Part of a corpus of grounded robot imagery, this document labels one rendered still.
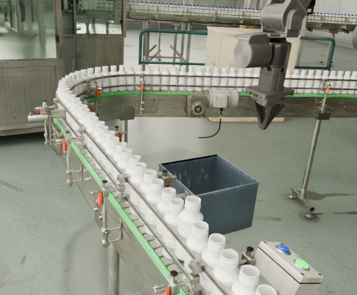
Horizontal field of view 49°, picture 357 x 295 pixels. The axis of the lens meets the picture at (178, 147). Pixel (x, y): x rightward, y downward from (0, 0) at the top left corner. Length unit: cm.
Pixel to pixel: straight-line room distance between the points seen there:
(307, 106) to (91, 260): 188
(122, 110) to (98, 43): 375
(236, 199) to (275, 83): 80
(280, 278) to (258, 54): 49
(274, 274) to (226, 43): 435
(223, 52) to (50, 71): 216
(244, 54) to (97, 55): 559
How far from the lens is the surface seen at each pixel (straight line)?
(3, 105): 426
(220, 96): 261
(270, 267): 96
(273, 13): 88
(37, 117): 193
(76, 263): 267
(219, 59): 512
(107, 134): 143
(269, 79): 89
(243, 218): 169
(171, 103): 272
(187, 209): 95
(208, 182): 191
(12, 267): 273
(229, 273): 85
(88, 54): 632
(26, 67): 420
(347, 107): 326
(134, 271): 127
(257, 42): 84
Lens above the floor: 167
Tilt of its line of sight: 22 degrees down
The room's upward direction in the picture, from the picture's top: 4 degrees clockwise
